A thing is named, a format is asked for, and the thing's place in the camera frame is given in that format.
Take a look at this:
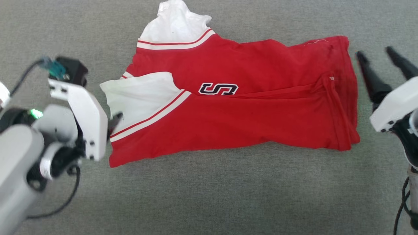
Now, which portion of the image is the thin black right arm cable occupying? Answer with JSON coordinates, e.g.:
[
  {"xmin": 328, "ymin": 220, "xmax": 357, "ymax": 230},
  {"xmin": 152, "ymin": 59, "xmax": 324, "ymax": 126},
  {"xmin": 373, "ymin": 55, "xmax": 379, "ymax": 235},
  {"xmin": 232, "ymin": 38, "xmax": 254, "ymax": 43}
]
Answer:
[{"xmin": 393, "ymin": 176, "xmax": 412, "ymax": 235}]

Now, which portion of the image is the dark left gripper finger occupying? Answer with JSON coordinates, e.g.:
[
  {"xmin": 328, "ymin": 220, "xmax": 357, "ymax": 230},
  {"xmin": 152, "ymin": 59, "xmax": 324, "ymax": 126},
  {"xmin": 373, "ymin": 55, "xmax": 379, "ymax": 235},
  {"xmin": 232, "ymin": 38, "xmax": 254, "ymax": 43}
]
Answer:
[{"xmin": 107, "ymin": 112, "xmax": 124, "ymax": 141}]

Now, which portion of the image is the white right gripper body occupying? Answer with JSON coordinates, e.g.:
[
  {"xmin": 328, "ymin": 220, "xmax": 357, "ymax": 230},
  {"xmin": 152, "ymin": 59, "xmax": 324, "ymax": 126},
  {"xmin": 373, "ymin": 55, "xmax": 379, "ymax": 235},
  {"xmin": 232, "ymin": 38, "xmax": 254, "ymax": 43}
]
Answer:
[{"xmin": 370, "ymin": 77, "xmax": 418, "ymax": 133}]

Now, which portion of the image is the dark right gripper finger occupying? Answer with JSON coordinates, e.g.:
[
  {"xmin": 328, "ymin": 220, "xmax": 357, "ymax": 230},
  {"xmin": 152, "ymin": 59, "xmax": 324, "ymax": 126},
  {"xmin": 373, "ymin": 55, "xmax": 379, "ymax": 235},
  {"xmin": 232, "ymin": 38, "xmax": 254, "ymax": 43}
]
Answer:
[
  {"xmin": 356, "ymin": 51, "xmax": 393, "ymax": 112},
  {"xmin": 385, "ymin": 46, "xmax": 418, "ymax": 81}
]

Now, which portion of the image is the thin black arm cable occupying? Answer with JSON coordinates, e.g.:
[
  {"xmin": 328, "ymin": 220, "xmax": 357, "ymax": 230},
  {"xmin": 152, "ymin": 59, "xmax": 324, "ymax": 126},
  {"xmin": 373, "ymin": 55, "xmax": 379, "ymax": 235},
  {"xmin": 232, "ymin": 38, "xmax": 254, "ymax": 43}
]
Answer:
[
  {"xmin": 393, "ymin": 176, "xmax": 412, "ymax": 235},
  {"xmin": 27, "ymin": 166, "xmax": 81, "ymax": 219}
]

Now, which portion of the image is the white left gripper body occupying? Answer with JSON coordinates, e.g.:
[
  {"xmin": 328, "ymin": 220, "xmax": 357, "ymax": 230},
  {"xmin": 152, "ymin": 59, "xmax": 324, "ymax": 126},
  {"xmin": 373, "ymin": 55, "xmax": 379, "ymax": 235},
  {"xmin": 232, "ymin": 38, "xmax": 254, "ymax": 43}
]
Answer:
[{"xmin": 49, "ymin": 78, "xmax": 108, "ymax": 162}]

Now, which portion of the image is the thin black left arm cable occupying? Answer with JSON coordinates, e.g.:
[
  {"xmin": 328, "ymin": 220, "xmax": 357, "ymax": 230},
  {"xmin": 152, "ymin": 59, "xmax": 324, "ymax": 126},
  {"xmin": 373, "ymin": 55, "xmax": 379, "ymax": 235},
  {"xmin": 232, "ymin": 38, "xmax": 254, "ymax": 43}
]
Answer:
[{"xmin": 27, "ymin": 166, "xmax": 81, "ymax": 219}]

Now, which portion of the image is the black cable with teal plug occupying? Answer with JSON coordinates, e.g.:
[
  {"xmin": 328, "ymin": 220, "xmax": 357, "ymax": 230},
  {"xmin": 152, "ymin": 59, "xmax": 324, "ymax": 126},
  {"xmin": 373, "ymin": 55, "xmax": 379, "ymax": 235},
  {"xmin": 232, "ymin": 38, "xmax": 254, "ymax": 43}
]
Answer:
[{"xmin": 10, "ymin": 56, "xmax": 68, "ymax": 97}]

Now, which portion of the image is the red and white jersey shirt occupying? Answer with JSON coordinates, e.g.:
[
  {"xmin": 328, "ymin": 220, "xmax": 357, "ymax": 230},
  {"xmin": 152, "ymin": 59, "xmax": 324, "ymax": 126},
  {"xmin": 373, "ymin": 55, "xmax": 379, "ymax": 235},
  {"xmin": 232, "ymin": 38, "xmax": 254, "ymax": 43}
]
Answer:
[{"xmin": 100, "ymin": 0, "xmax": 361, "ymax": 168}]

